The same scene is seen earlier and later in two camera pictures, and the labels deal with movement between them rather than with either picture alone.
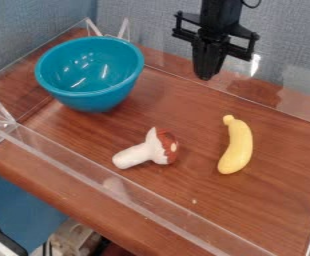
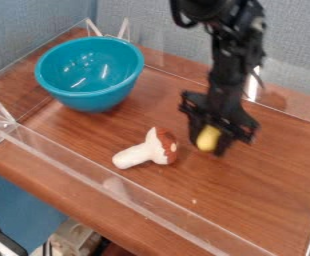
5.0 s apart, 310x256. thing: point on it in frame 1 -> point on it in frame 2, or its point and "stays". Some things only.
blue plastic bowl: [91, 72] stays
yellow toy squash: [239, 149] -> [207, 138]
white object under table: [72, 240] stays
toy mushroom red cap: [159, 149] stays
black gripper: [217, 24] -> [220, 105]
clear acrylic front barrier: [113, 187] stays
